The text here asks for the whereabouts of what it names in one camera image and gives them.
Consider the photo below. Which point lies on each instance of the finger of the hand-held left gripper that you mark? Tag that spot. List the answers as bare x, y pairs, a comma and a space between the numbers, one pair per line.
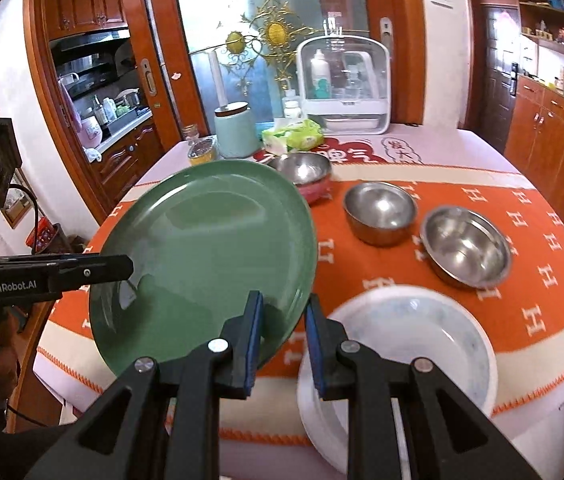
101, 270

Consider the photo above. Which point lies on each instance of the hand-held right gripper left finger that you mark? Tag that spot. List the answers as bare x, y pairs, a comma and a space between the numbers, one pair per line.
254, 350

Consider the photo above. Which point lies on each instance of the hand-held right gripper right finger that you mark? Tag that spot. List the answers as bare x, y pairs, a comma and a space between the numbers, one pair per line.
314, 350

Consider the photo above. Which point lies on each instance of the plain white plate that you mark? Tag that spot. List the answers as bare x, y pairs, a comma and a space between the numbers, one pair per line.
322, 425

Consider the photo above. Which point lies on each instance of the green plate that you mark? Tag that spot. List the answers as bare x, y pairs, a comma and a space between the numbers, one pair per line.
201, 250

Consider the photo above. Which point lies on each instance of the small steel bowl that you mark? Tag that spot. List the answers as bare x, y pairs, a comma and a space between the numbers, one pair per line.
379, 210

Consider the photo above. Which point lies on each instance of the pink-sided steel bowl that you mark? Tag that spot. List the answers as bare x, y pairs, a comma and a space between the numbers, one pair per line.
299, 167

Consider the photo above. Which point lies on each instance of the large steel bowl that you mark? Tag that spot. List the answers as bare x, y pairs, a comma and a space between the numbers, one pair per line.
464, 245

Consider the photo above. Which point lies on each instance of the wooden kitchen counter cabinet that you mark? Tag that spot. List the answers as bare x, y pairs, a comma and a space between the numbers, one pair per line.
126, 160

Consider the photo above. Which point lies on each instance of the pink pot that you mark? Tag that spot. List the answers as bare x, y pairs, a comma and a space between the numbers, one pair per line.
91, 132

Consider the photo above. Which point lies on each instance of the orange patterned tablecloth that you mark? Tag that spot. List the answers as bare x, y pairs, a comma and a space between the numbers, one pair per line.
462, 310

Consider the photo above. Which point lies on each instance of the yellow jar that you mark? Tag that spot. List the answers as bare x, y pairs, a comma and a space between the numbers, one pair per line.
202, 152

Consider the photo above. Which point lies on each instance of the small glass jar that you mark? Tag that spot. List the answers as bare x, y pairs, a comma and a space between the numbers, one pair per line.
190, 134

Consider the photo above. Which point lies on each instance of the mint green canister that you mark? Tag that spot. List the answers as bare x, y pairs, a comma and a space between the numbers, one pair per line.
236, 132

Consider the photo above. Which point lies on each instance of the green tissue pack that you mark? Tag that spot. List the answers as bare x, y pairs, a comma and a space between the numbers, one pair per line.
292, 135

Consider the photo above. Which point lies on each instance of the white storage box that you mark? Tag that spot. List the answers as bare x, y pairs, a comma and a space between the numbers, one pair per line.
344, 125

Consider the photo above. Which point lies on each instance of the range hood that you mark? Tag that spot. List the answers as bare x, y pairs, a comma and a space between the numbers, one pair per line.
91, 42

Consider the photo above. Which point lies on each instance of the white pill bottle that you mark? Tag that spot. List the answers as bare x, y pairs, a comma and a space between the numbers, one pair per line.
292, 111

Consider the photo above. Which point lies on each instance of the pink printed table cover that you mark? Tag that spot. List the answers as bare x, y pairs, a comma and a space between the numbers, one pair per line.
462, 150

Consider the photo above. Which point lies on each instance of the clear bottle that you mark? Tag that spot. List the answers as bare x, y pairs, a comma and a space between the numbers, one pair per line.
353, 84

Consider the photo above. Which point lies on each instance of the glass door with gold ornament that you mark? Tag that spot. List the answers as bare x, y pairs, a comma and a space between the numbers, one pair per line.
201, 20

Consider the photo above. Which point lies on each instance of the white and green bottle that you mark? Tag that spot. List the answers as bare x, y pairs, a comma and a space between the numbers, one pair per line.
320, 77

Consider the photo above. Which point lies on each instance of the wooden shelf cabinet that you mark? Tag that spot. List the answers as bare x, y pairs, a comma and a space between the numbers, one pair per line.
547, 150

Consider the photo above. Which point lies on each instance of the dark brown entry door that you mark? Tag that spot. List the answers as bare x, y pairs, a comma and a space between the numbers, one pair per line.
497, 85

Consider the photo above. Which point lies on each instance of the large wooden wall frame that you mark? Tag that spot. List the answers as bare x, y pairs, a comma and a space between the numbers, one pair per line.
16, 205

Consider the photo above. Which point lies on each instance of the wooden wall cabinet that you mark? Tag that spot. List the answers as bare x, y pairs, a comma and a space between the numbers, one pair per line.
86, 5

